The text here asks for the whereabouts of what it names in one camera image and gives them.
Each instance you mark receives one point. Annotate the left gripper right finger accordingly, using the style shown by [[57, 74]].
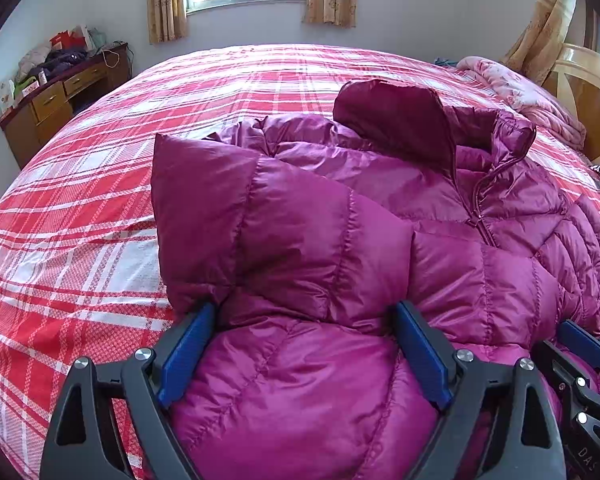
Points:
[[494, 417]]

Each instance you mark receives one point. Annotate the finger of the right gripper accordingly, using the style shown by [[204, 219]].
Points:
[[580, 342]]

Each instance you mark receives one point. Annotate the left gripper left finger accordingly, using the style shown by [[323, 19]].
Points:
[[83, 440]]

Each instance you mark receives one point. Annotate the magenta puffer down jacket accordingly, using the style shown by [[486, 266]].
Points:
[[305, 232]]

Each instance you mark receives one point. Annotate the red white plaid bedspread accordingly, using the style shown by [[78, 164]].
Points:
[[79, 254]]

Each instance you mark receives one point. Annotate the pink floral folded quilt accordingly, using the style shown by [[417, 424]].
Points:
[[529, 100]]

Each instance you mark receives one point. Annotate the cream wooden headboard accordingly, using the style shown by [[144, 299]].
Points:
[[575, 82]]

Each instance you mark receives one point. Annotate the side tan curtain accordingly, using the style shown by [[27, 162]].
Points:
[[537, 48]]

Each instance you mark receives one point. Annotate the wooden desk with drawers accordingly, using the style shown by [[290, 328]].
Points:
[[42, 113]]

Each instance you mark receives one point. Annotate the clutter pile on desk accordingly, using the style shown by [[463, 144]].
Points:
[[51, 58]]

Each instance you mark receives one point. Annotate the left tan curtain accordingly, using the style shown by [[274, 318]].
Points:
[[166, 20]]

